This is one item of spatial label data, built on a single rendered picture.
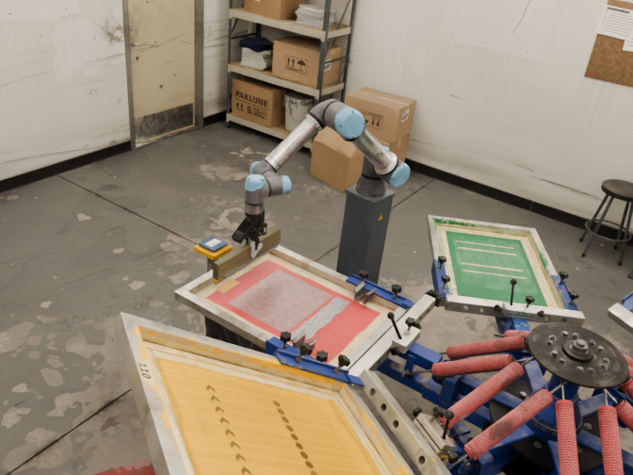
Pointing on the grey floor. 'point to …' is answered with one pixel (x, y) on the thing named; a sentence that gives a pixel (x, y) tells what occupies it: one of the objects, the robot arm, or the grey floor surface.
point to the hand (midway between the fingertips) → (248, 254)
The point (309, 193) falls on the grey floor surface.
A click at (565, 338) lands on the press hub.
